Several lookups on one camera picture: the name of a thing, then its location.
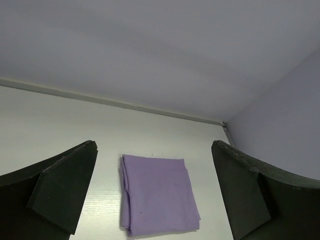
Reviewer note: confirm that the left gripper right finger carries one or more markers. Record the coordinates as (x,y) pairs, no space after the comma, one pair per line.
(264,202)

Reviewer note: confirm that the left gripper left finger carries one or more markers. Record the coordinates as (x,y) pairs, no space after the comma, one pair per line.
(44,201)

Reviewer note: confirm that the purple t shirt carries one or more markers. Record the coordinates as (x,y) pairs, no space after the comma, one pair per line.
(156,197)

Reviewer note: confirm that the aluminium rail right side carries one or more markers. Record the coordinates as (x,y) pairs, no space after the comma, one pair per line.
(228,135)

